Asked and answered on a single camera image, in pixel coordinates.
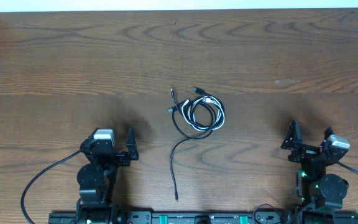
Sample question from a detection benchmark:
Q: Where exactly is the white usb cable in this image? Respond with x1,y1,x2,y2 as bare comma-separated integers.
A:
180,95,226,133

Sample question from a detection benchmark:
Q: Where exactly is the left camera cable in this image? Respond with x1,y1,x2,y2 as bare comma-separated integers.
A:
21,149,85,224

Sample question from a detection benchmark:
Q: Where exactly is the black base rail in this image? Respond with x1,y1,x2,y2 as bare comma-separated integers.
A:
47,210,358,224

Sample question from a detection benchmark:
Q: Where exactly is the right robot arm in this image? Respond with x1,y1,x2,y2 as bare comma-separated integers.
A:
281,120,350,223

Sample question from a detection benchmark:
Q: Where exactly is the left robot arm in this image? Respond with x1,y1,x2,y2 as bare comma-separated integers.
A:
75,128,139,224

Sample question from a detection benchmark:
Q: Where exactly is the black usb cable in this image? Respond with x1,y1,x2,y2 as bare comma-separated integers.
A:
167,86,217,202

